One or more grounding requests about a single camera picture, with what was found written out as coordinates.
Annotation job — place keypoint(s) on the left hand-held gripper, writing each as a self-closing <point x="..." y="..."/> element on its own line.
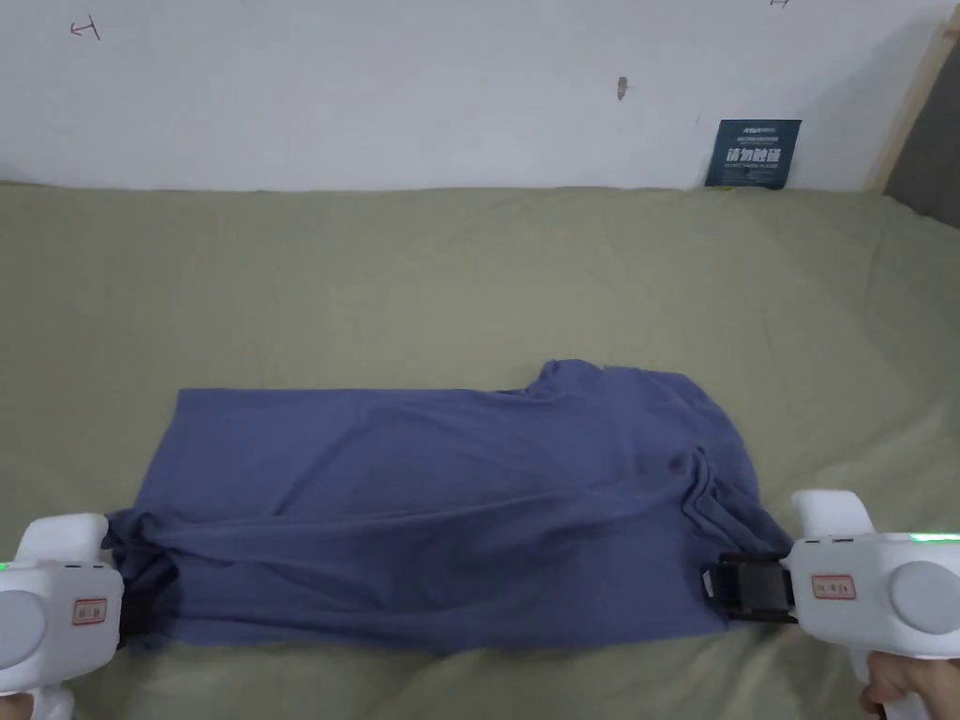
<point x="52" y="600"/>

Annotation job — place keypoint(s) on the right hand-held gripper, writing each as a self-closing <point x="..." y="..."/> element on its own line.
<point x="870" y="592"/>

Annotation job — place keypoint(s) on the dark blue shirt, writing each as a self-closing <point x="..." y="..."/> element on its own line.
<point x="420" y="487"/>

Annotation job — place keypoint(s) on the person's left hand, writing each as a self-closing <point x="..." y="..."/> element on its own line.
<point x="13" y="708"/>

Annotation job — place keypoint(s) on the person's right hand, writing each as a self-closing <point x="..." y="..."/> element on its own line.
<point x="911" y="682"/>

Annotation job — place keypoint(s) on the bed with beige sheet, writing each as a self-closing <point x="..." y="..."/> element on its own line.
<point x="450" y="285"/>

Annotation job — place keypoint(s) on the dark blue printed card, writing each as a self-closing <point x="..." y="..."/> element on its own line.
<point x="752" y="154"/>

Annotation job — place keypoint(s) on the grey headboard with wooden frame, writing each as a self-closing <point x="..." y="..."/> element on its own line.
<point x="926" y="142"/>

